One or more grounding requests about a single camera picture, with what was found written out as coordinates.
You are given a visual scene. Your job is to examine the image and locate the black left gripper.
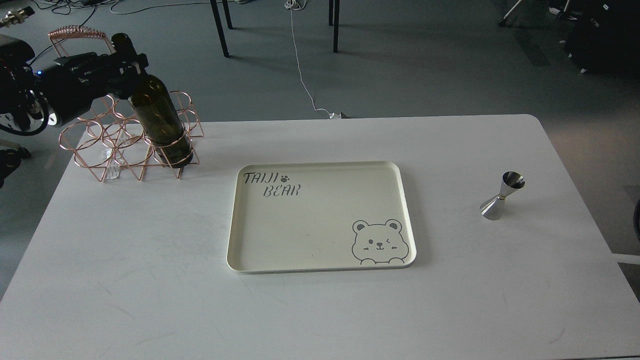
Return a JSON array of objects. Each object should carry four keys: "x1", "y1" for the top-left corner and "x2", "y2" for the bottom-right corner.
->
[{"x1": 34, "y1": 52, "x2": 149, "y2": 126}]

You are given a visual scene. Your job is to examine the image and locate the dark green wine bottle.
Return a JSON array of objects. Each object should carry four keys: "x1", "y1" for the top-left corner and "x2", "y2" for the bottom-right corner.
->
[{"x1": 110, "y1": 33, "x2": 194, "y2": 169}]

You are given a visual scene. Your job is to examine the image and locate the stainless steel jigger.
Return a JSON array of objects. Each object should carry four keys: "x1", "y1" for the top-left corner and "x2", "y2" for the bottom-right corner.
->
[{"x1": 480, "y1": 171, "x2": 526, "y2": 221}]

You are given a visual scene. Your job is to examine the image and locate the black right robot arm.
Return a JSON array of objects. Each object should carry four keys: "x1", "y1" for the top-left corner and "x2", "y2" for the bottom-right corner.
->
[{"x1": 632, "y1": 199, "x2": 640, "y2": 240}]

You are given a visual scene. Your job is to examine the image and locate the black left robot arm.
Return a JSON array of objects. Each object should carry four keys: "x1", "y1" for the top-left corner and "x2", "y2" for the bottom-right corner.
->
[{"x1": 0, "y1": 25, "x2": 149, "y2": 137}]

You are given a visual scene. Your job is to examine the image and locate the black table leg left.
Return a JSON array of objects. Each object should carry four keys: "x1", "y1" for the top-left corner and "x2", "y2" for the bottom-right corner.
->
[{"x1": 209, "y1": 0, "x2": 233, "y2": 59}]

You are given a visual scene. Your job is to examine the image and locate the black table leg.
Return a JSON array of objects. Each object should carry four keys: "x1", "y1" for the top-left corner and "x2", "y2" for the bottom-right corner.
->
[
  {"x1": 209, "y1": 0, "x2": 233, "y2": 59},
  {"x1": 327, "y1": 0, "x2": 341, "y2": 54}
]

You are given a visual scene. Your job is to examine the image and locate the cream bear serving tray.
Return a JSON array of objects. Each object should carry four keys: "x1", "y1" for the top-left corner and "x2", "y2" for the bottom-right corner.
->
[{"x1": 226, "y1": 161, "x2": 417, "y2": 273}]

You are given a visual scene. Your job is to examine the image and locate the black table leg right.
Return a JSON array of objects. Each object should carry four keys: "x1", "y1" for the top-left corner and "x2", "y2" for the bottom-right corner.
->
[{"x1": 327, "y1": 0, "x2": 341, "y2": 54}]

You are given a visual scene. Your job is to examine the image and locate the black equipment on floor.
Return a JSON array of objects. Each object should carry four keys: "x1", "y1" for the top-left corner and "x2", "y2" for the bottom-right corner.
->
[{"x1": 549, "y1": 0, "x2": 640, "y2": 75}]

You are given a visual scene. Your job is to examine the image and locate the copper wire wine rack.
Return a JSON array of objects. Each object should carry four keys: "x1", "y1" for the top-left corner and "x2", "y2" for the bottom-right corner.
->
[{"x1": 48, "y1": 29, "x2": 204, "y2": 182}]

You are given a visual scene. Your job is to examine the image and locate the white floor cable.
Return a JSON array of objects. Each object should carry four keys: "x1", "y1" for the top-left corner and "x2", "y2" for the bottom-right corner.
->
[{"x1": 284, "y1": 0, "x2": 342, "y2": 120}]

